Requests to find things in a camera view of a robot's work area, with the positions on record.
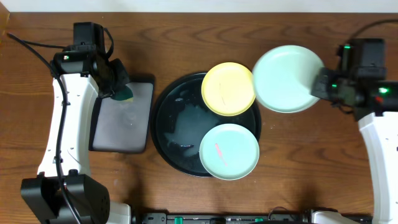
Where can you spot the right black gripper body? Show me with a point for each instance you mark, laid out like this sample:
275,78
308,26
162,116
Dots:
331,83

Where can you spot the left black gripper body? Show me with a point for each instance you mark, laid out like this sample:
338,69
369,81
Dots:
117,77

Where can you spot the green yellow sponge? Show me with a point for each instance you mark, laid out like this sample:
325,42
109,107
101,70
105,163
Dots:
124,94

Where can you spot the light green plate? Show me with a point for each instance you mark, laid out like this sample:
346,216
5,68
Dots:
283,78
229,152

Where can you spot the yellow plate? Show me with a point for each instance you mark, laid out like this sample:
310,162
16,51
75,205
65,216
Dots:
227,89

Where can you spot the light green plate front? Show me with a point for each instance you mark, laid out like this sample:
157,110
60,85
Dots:
229,152

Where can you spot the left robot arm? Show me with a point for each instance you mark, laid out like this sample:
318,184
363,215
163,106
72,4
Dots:
63,191

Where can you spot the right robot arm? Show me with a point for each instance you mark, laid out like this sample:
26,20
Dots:
373,103

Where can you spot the rectangular black tray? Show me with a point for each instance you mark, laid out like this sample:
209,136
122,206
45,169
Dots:
122,125

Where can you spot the round black tray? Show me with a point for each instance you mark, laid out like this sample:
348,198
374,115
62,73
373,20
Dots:
181,119

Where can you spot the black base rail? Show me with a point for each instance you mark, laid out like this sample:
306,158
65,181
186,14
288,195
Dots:
276,215

